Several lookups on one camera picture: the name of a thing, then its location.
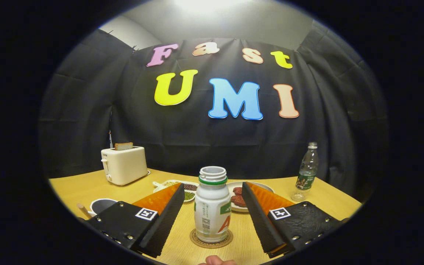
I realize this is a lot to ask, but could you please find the black backdrop cloth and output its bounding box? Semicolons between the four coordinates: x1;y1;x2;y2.
38;20;387;203

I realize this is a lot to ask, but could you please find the clear plastic water bottle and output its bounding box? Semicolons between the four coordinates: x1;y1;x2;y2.
291;142;319;202

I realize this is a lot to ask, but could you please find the round white plate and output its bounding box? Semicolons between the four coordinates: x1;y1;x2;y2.
227;181;274;213

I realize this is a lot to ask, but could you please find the cream toaster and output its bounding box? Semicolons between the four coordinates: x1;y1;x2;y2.
100;146;149;186

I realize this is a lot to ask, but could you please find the white cup with wooden handle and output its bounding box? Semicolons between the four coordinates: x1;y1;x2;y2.
77;198;119;218

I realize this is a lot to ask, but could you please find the round wooden coaster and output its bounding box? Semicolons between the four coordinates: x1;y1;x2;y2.
190;228;233;249

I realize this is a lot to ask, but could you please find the white juice bottle green label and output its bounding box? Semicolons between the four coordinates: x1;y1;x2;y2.
194;166;232;243

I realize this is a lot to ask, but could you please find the white divided dish of beans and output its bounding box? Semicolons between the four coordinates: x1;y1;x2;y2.
152;179;200;203

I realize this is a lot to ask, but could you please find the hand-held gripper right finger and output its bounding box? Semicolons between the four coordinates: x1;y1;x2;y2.
241;181;349;258

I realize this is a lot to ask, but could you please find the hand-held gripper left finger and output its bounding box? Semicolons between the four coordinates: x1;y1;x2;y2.
83;183;186;258

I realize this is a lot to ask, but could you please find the wooden table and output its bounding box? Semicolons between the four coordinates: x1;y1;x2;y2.
48;169;363;265

